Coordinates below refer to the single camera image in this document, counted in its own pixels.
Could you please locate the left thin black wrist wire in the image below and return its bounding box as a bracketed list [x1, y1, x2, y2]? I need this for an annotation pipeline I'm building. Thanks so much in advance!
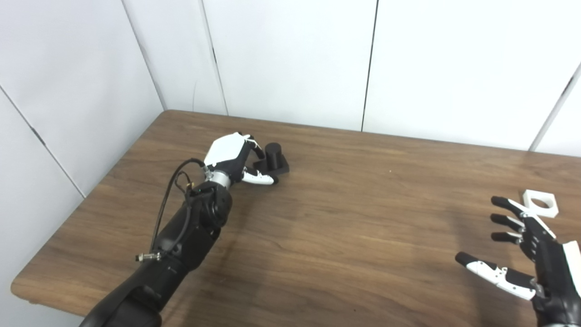
[174, 172, 195, 243]

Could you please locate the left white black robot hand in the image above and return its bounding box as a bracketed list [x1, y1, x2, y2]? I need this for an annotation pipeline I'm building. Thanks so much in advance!
[203, 132, 280, 189]

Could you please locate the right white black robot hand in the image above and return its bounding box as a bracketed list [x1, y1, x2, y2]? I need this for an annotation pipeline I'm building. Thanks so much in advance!
[455, 196, 581, 327]

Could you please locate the black peg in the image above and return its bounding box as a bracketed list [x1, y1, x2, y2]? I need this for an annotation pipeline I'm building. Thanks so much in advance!
[253, 143, 290, 177]

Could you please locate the white square piece with hole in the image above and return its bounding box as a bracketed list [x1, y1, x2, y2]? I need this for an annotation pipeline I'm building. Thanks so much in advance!
[522, 189, 557, 218]

